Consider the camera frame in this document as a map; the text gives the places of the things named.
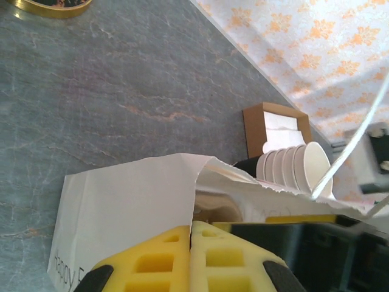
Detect white paper napkins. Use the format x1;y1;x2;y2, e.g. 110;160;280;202
263;111;305;153

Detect stack of paper cups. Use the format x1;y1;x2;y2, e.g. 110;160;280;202
233;141;334;195

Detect black gold round base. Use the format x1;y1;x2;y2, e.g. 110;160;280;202
5;0;94;19

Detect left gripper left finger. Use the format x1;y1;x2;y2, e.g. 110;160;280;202
72;224;192;292

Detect white printed paper gift bag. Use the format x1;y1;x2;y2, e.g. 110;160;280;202
47;80;389;292

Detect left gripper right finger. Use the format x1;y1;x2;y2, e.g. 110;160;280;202
190;220;305;292

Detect brown cardboard napkin tray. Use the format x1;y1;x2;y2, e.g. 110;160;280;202
242;102;314;159

